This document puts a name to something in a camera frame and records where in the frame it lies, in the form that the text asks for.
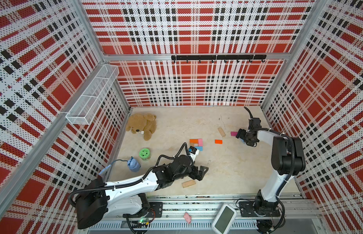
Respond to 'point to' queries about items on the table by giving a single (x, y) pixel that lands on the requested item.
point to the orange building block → (194, 141)
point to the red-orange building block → (218, 141)
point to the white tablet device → (223, 218)
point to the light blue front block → (200, 148)
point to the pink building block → (200, 142)
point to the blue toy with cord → (133, 166)
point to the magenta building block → (233, 133)
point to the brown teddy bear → (144, 124)
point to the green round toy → (145, 154)
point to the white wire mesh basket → (83, 111)
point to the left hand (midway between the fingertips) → (202, 165)
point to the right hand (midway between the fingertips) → (242, 137)
